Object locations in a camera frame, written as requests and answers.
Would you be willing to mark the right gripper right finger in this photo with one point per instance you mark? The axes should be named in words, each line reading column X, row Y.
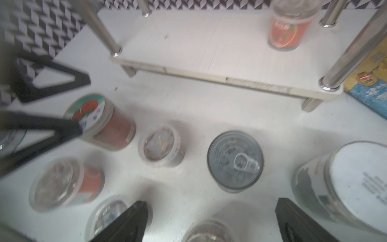
column 297, row 226

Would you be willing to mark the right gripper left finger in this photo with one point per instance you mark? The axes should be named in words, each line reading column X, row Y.
column 129, row 226

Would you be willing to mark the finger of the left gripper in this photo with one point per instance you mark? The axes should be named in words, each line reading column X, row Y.
column 27, row 92
column 64, row 131

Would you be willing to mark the small yellow seed cup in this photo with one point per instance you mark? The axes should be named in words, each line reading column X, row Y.
column 104, row 214

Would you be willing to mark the tomato label seed jar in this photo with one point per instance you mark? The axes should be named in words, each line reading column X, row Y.
column 102, row 123

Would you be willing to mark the pink seed cup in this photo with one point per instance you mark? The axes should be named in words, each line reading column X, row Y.
column 290, row 19
column 65, row 182
column 210, row 230

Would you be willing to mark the white lid dark jar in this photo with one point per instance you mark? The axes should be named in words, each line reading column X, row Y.
column 347, row 186

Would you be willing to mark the small red label cup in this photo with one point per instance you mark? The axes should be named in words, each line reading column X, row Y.
column 160, row 145

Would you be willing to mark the purple white tin can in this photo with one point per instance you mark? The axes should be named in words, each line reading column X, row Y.
column 235, row 161

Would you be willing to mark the white two-tier shelf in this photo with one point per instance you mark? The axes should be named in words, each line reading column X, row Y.
column 231, row 48

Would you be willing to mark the yellow blue snack bag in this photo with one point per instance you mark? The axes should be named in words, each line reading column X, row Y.
column 368, row 82

